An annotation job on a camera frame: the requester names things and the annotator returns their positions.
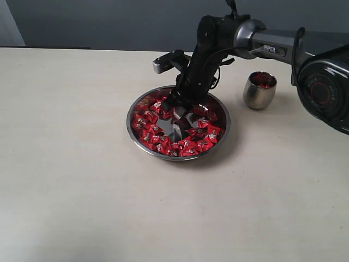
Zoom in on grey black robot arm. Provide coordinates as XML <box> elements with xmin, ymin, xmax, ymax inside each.
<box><xmin>153</xmin><ymin>13</ymin><xmax>348</xmax><ymax>134</ymax></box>

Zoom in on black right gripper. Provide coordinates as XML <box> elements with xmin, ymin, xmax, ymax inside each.
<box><xmin>161</xmin><ymin>15</ymin><xmax>250</xmax><ymax>128</ymax></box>

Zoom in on stainless steel cup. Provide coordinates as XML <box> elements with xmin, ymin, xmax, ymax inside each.
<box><xmin>243</xmin><ymin>71</ymin><xmax>277</xmax><ymax>110</ymax></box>

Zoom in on round stainless steel plate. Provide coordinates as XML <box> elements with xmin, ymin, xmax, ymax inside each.
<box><xmin>126</xmin><ymin>85</ymin><xmax>231</xmax><ymax>162</ymax></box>

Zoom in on red candy wrapper packet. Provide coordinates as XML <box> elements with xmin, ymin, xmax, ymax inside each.
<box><xmin>204</xmin><ymin>126</ymin><xmax>221</xmax><ymax>144</ymax></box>
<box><xmin>131</xmin><ymin>114</ymin><xmax>148</xmax><ymax>130</ymax></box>
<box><xmin>179</xmin><ymin>141</ymin><xmax>198</xmax><ymax>157</ymax></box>

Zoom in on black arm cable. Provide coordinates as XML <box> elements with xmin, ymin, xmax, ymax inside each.
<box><xmin>288</xmin><ymin>26</ymin><xmax>306</xmax><ymax>87</ymax></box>

